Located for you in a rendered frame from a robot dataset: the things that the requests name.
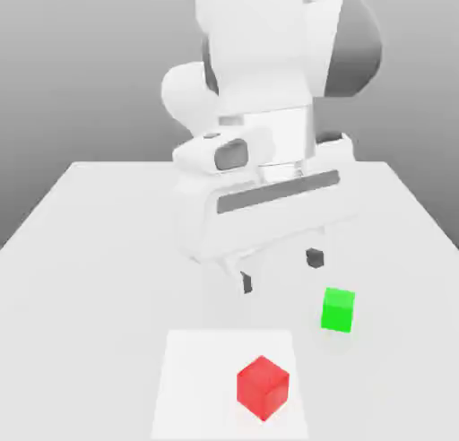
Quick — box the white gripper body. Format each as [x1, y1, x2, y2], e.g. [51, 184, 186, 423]
[173, 160, 360, 264]

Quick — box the small green cube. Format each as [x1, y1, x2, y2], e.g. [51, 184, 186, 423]
[319, 287, 357, 333]

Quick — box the small red cube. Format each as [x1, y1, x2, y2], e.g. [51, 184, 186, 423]
[236, 354, 290, 423]

